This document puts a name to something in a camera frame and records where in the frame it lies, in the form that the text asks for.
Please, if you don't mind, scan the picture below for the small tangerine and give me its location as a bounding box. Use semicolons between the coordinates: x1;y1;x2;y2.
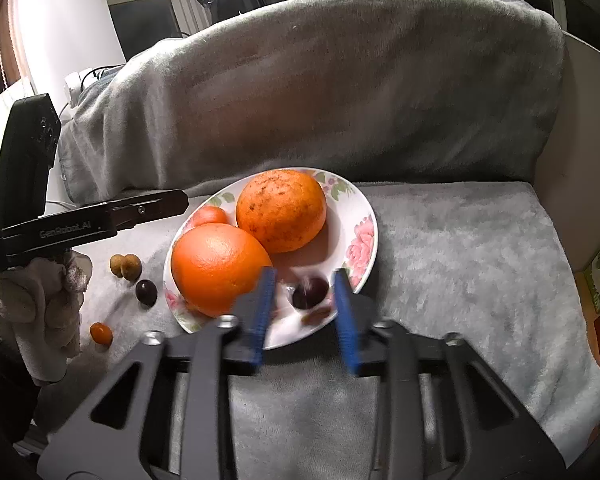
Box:
189;206;230;227

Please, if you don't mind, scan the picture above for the white floral plate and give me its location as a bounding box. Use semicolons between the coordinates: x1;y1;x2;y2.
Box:
163;166;379;351

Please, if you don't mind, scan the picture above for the person's left forearm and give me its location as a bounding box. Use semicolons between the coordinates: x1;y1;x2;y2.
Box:
0;305;41;461

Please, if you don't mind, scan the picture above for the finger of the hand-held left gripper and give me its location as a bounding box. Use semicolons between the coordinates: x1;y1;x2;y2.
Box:
100;189;189;235

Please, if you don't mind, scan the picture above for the dark purple plum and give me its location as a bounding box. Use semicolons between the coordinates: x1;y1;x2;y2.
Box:
291;276;330;309
135;280;158;306

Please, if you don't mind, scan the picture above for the white power strip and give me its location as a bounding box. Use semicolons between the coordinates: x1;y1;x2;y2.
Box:
64;66;126;98

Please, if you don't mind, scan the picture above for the grey fleece blanket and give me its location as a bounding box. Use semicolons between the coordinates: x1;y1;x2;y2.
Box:
32;0;600;480

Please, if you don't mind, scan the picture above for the person's left hand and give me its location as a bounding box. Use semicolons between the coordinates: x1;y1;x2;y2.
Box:
0;250;93;387

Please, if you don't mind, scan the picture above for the tiny orange kumquat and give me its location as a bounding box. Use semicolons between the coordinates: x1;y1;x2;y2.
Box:
90;323;114;347

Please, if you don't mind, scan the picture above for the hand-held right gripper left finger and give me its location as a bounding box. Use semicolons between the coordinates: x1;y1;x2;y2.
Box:
37;266;277;480

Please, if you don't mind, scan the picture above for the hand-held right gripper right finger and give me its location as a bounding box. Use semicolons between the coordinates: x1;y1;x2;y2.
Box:
332;269;567;480

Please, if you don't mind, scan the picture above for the large speckled orange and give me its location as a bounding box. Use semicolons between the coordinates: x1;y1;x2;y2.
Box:
235;170;327;254

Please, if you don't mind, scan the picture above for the large smooth orange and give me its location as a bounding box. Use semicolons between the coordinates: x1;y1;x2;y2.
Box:
171;223;273;318

